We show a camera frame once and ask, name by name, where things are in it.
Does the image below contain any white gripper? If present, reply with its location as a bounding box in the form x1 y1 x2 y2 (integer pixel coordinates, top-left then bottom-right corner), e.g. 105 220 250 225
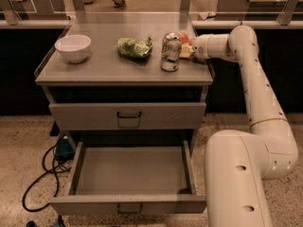
179 34 221 60

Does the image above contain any grey drawer cabinet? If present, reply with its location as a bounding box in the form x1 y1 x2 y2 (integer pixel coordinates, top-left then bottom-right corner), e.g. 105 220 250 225
33 12 216 217

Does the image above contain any background steel counter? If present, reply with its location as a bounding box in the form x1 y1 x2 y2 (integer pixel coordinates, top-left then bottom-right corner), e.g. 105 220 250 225
216 0 287 21

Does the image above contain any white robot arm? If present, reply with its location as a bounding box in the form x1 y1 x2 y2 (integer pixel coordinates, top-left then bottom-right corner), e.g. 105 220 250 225
189 26 298 227

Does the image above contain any green chip bag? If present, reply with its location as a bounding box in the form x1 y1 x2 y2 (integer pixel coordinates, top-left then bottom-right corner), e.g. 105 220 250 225
117 37 152 59

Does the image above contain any open middle grey drawer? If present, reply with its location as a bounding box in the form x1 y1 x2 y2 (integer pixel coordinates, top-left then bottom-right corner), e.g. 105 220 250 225
50 142 206 216

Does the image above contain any red apple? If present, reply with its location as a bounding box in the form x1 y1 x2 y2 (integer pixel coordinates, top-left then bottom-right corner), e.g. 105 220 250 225
179 33 189 44

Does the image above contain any white ceramic bowl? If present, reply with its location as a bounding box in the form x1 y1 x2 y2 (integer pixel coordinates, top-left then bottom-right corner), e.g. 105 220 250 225
55 34 91 63

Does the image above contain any grey horizontal rail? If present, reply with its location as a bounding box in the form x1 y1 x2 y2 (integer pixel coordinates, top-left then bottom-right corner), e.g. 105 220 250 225
0 20 303 29

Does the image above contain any closed upper grey drawer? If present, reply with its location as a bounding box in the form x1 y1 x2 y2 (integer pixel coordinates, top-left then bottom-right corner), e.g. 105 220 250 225
49 102 205 131

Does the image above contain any black floor cable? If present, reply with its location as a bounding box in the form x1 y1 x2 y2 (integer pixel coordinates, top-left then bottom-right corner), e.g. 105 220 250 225
22 145 72 213

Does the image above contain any silver green soda can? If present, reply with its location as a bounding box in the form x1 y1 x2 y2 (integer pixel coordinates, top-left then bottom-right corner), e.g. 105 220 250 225
160 32 182 72

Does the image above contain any blue power box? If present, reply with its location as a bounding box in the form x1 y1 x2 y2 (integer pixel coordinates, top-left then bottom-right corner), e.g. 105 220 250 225
54 136 75 161

